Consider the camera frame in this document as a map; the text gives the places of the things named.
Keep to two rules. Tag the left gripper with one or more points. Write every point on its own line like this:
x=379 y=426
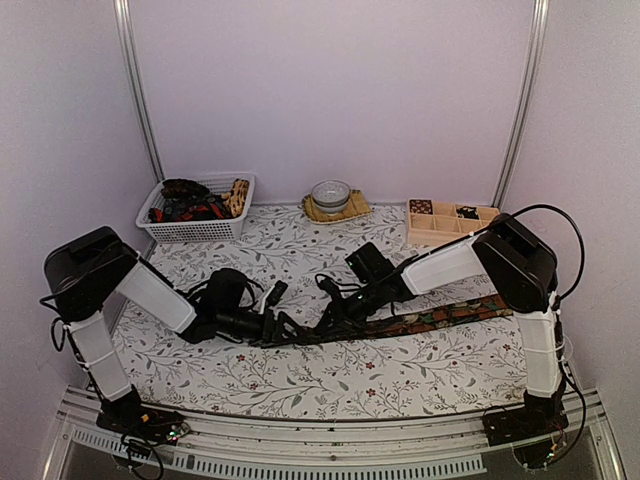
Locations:
x=266 y=334

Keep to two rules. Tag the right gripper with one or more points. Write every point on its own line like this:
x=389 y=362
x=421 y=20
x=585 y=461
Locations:
x=338 y=313

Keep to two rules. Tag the brown green patterned tie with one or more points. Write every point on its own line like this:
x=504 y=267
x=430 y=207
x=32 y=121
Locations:
x=474 y=310

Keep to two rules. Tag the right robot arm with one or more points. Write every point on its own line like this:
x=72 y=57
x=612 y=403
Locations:
x=522 y=269

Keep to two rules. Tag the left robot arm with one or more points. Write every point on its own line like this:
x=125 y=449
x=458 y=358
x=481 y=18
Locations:
x=86 y=273

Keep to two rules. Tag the yellow woven mat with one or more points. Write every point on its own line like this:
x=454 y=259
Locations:
x=356 y=206

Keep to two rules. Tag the wooden compartment box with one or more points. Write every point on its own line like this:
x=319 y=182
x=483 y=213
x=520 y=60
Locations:
x=443 y=225

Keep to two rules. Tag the white plastic basket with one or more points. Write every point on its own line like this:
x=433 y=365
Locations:
x=203 y=230

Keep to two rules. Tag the floral tablecloth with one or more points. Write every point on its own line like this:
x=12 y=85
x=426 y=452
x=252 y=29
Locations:
x=453 y=369

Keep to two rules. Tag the rolled dark patterned tie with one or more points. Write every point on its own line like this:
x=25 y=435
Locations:
x=420 y=206

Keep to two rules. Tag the yellow spotted tie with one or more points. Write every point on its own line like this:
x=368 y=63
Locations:
x=234 y=200

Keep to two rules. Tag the rolled black tie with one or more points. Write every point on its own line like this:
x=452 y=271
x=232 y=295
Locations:
x=467 y=212

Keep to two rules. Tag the dark red patterned tie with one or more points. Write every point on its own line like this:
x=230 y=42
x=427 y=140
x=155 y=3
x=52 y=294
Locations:
x=186 y=201

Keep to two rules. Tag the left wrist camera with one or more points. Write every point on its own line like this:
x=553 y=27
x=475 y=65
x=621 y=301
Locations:
x=272 y=296

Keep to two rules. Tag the front metal rail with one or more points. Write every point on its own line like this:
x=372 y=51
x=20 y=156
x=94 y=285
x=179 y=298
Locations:
x=233 y=447

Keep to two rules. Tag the right metal frame post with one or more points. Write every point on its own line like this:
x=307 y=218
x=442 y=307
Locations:
x=533 y=57

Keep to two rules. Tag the metal frame post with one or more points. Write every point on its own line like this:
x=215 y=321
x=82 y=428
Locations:
x=125 y=32
x=533 y=57

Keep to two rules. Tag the left metal frame post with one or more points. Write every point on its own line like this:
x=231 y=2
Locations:
x=125 y=32

